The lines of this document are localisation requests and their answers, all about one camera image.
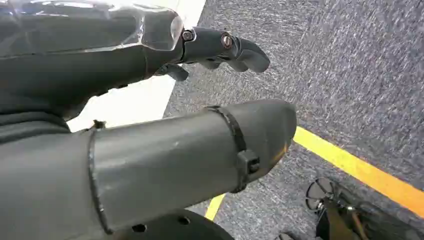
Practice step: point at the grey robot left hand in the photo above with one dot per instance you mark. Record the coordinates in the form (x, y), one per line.
(159, 155)

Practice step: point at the black robot leg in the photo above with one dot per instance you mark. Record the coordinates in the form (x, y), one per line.
(172, 228)

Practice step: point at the short yellow floor tape line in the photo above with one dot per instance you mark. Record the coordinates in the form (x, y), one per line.
(214, 207)

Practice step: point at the ribbed grey left arm sleeve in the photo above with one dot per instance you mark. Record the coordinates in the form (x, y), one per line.
(26, 127)

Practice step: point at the long yellow floor tape line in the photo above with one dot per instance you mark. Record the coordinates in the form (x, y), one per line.
(357, 169)

